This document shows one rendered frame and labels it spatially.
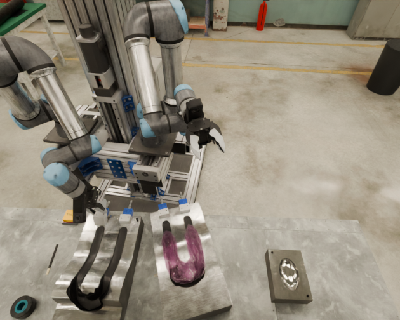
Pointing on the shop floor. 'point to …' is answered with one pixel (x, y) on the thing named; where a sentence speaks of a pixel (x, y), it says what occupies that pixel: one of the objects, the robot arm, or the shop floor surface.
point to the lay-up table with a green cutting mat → (18, 9)
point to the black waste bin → (392, 67)
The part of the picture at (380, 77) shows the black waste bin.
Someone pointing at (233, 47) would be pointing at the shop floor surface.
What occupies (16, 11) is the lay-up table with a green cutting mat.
